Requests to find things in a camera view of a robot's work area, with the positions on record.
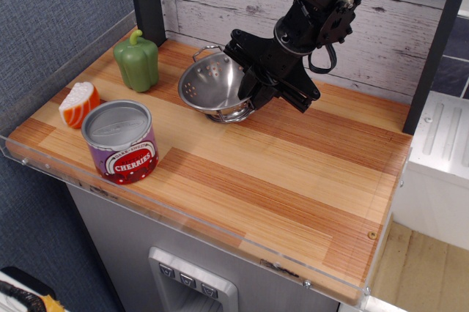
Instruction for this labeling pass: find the white toy sink unit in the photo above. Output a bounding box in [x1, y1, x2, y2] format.
[391, 92, 468, 249]

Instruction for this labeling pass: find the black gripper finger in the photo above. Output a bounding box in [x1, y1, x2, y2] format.
[237, 68, 263, 102]
[251, 84, 281, 110]

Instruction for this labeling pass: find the silver water dispenser panel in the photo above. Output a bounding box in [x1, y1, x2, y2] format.
[148, 247, 239, 311]

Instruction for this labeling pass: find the black yellow object corner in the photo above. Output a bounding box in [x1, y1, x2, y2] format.
[1, 266, 67, 311]

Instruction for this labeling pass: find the grey toy fridge cabinet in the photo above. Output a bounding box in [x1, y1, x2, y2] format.
[68, 185, 339, 311]

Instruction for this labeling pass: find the toy salmon sushi piece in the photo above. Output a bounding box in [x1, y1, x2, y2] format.
[59, 81, 100, 129]

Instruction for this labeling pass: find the toy cherries can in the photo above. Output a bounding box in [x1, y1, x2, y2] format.
[81, 100, 159, 185]

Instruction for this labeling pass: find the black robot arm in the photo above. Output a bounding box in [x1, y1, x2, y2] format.
[224, 0, 361, 112]

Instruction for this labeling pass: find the black right frame post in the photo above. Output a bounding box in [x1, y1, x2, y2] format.
[402, 0, 462, 135]

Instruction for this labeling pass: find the green toy bell pepper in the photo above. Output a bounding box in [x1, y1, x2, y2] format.
[113, 29, 159, 93]

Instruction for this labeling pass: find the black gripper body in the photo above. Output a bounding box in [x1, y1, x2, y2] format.
[224, 18, 320, 113]

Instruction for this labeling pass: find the silver metal colander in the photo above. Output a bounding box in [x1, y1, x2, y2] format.
[178, 45, 255, 123]

